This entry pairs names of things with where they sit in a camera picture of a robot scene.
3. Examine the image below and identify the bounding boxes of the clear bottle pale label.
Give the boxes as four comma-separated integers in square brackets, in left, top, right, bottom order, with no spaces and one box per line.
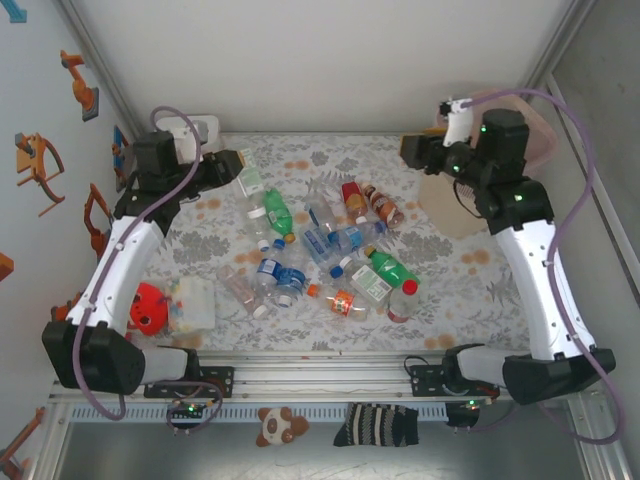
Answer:
[231,148,267,221]

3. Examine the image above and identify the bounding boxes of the green bottle small white label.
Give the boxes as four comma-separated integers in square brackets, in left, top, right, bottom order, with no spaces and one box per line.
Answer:
[260,188,297,246]

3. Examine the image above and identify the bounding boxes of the brown swirl label bottle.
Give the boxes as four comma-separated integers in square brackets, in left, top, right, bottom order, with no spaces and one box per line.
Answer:
[360,182,406,230]

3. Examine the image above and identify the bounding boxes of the red label tea bottle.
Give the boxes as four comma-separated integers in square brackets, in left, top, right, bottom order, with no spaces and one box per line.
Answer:
[341,180,370,225]

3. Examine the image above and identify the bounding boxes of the blue label bottle blue cap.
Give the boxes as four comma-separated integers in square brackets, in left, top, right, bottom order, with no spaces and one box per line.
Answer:
[251,238,288,297]
[327,219,389,254]

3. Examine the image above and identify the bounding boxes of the crushed blue label bottle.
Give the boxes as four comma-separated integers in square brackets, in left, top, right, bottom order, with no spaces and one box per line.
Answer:
[273,265,307,308]
[299,224,334,266]

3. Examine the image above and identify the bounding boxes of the green bottle yellow cap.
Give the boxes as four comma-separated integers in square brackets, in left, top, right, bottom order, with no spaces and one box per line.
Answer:
[363,245,422,289]

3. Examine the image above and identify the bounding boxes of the pinkish clear bottle white cap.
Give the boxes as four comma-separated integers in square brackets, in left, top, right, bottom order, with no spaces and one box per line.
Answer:
[217,263,267,320]

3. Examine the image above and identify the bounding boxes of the clear bottle blue cap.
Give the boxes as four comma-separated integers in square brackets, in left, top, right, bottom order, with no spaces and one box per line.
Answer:
[327,247,366,279]

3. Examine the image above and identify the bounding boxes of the clear bottle red cap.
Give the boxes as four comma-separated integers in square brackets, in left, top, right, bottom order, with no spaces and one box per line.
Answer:
[387,278,420,324]

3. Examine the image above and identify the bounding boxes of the orange label bottle orange cap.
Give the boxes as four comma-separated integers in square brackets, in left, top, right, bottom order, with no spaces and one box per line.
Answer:
[306,283,371,322]

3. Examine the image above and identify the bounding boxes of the beige bin with pink liner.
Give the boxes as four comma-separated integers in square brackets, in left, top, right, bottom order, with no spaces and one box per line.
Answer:
[417,87,558,240]

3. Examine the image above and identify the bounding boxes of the white pink tissue box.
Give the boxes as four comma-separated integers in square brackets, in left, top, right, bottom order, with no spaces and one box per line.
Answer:
[151,113,223,151]

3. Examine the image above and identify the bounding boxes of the clear bag of colourful pieces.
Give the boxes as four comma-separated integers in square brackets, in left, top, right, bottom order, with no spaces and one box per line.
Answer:
[167,276,217,334]

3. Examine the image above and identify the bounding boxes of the red plush toy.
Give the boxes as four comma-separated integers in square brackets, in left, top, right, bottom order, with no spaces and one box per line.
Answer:
[124,282,169,341]

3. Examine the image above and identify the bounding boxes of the floral tablecloth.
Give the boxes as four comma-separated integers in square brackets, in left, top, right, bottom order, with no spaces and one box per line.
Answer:
[106,132,551,354]

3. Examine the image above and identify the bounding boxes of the small circuit board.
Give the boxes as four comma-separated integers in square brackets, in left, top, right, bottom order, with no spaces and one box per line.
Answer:
[168,401,207,419]
[446,398,490,429]

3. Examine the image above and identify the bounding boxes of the brown white panda plush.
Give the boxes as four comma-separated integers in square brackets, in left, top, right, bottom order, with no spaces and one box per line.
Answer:
[255,405,311,448]

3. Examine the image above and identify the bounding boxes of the black white striped sock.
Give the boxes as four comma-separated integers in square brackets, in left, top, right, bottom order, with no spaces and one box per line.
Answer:
[332,402,420,449]

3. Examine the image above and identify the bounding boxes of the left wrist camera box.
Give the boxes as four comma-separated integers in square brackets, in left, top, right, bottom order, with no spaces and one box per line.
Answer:
[168,115,210,162]

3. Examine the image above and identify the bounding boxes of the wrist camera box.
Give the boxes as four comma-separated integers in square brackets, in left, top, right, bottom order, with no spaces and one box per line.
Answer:
[438,96,475,148]
[168,115,210,162]

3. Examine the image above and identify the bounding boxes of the blue orange wall sticker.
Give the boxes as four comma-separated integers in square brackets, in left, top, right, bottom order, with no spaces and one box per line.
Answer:
[110,124,132,194]

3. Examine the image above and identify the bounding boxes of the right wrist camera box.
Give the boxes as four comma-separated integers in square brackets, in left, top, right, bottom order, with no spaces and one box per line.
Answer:
[438,96,475,148]

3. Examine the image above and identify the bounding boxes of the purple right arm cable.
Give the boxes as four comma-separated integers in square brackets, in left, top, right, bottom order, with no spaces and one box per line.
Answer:
[452,88,626,446]

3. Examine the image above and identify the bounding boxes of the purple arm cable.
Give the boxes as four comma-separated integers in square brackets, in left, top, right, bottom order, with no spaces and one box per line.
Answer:
[72,105,225,436]
[452,88,626,446]

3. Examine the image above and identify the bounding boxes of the aluminium frame post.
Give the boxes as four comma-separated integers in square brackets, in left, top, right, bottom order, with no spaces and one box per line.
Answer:
[517,0,599,101]
[57,0,151,146]

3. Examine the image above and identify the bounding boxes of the orange gripper wall sticker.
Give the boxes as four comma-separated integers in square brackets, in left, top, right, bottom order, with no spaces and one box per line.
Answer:
[13,132,67,217]

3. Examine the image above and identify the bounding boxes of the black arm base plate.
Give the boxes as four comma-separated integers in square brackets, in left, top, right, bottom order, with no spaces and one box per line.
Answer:
[409,364,501,400]
[143,365,236,400]

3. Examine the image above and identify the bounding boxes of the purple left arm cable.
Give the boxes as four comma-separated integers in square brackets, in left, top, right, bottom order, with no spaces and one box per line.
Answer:
[72,105,225,436]

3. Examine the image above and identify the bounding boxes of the aluminium front rail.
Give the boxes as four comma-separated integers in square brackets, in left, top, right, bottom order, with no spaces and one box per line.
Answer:
[48,351,607,402]

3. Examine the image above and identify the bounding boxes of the white perforated cable tray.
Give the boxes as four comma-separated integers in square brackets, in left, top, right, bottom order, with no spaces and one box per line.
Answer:
[69,403,449,422]

